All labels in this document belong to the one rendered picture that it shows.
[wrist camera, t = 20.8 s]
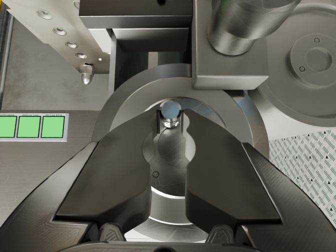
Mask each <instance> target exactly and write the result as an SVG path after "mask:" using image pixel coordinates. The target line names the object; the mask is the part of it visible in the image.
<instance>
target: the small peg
mask: <svg viewBox="0 0 336 252"><path fill-rule="evenodd" d="M181 109H182V108H181V105H180V104H179V103H178V102H177V101H175V100H172V99H168V100H165V101H164V102H163V103H162V104H161V105H160V107H159V115H160V118H161V122H162V124H163V125H164V126H165V127H167V128H174V127H176V126H177V125H178V124H179V122H180V119H181Z"/></svg>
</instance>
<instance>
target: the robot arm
mask: <svg viewBox="0 0 336 252"><path fill-rule="evenodd" d="M160 127H161V117H160V110H159V109H154V108H151V109H149V110H147V111H145V112H143V113H141V114H139V115H137V116H135V117H134V118H132V119H130V120H128V121H126V122H124V123H122V124H120V125H119V126H117V127H116V128H114V129H113V130H111V131H110V132H109V133H107V134H106V135H105V136H104V137H103V138H102V139H101V140H99V141H91V142H90V143H89V144H88V145H86V146H85V147H84V148H83V149H81V150H80V151H79V152H78V153H77V154H75V155H74V156H73V157H72V158H70V159H69V160H68V161H67V162H66V163H64V164H63V165H62V166H61V167H60V168H58V169H57V170H56V171H55V172H53V173H52V174H51V175H50V176H49V177H47V178H46V179H45V180H44V181H43V182H41V183H40V184H39V185H38V186H37V187H36V188H35V189H34V190H33V191H32V192H31V193H29V194H28V195H27V196H26V197H25V199H24V200H23V201H22V202H21V203H20V204H19V205H18V206H17V207H16V208H15V209H14V211H13V212H12V213H11V214H10V215H9V216H8V218H7V219H6V220H5V221H4V223H3V224H2V225H1V227H0V252H336V228H335V227H334V225H333V224H332V223H331V221H330V220H329V219H328V218H327V216H326V215H325V214H324V213H323V211H322V210H321V209H320V208H319V207H318V206H317V204H316V203H315V202H314V201H313V200H312V199H311V198H310V197H309V196H308V195H307V194H306V193H305V192H304V191H303V190H302V189H301V188H300V187H299V186H298V185H297V184H296V183H294V182H293V181H292V180H291V179H290V178H289V177H288V176H286V175H285V174H284V173H283V172H282V171H281V170H279V169H278V168H277V167H276V166H275V165H274V164H273V163H271V162H270V161H269V160H268V159H267V158H266V157H264V156H263V155H262V154H261V153H260V152H259V151H258V150H256V149H255V148H254V147H253V146H252V145H251V144H250V143H248V142H240V141H239V140H238V139H237V138H236V137H235V136H234V135H232V134H231V133H230V132H229V131H227V130H226V129H225V128H223V127H222V126H220V125H219V124H217V123H215V122H213V121H211V120H210V119H208V118H206V117H204V116H202V115H200V114H199V113H197V112H195V111H193V110H191V109H189V108H187V109H184V110H182V109H181V116H180V134H183V136H184V137H185V138H186V143H185V156H186V157H187V159H188V160H189V161H190V162H189V163H188V164H187V166H186V178H185V215H186V218H187V219H188V220H189V221H190V222H191V223H192V224H194V225H195V226H197V227H198V228H200V229H201V230H203V231H204V232H206V233H207V234H209V235H208V237H207V239H206V241H205V242H204V243H202V242H152V241H127V240H126V238H125V234H126V233H127V232H129V231H130V230H132V229H134V228H135V227H137V226H139V225H140V224H142V223H144V222H145V221H146V220H147V219H148V218H149V217H150V214H151V205H152V183H151V169H150V164H149V163H148V162H149V161H150V159H151V158H152V157H153V156H154V138H155V137H156V136H157V134H160Z"/></svg>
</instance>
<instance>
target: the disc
mask: <svg viewBox="0 0 336 252"><path fill-rule="evenodd" d="M168 77H191V78H192V64H188V63H171V64H164V65H159V66H155V67H152V68H149V69H146V70H144V71H142V72H140V73H138V74H136V75H134V76H133V77H131V78H130V79H128V80H127V81H126V82H124V83H123V84H122V85H121V86H120V87H119V88H117V89H116V91H115V92H114V93H113V94H112V95H111V96H110V97H109V99H108V100H107V101H106V103H105V104H104V106H103V108H102V109H101V111H100V113H99V115H98V118H97V120H96V123H95V126H94V129H93V133H92V139H91V141H92V142H98V141H99V140H101V139H102V138H103V137H104V136H105V135H106V134H108V133H109V129H110V126H111V123H112V121H113V119H114V116H115V115H116V113H117V111H118V110H119V108H120V107H121V105H122V104H123V103H124V101H125V100H126V99H127V98H128V97H129V96H130V95H131V94H133V93H134V92H135V91H137V90H138V89H139V88H141V87H143V86H145V85H146V84H148V83H151V82H153V81H156V80H159V79H163V78H168ZM222 90H223V91H224V92H226V93H227V94H228V95H229V96H230V97H231V98H233V99H234V101H235V102H236V103H237V104H238V105H239V107H240V108H241V110H242V111H243V113H244V114H245V116H246V118H247V120H248V123H249V125H250V128H251V132H252V136H253V142H254V148H255V149H256V150H257V151H259V152H260V153H261V154H262V155H263V156H264V157H266V158H267V159H268V160H270V146H269V139H268V134H267V130H266V127H265V124H264V121H263V119H262V116H261V114H260V112H259V110H258V109H257V107H256V105H255V104H254V102H253V101H252V100H251V98H250V97H249V96H248V95H247V93H246V92H245V91H244V90H243V89H222ZM133 230H135V231H136V232H138V233H140V234H142V235H144V236H146V237H149V238H152V239H155V240H158V241H162V242H178V243H194V242H199V241H203V240H206V239H207V237H208V236H209V234H208V233H206V232H205V231H203V230H202V229H200V228H199V227H197V226H195V225H194V224H185V225H176V224H168V223H163V222H159V221H156V220H154V219H151V218H148V219H147V220H146V221H145V222H143V223H142V224H140V225H138V226H137V227H135V228H133Z"/></svg>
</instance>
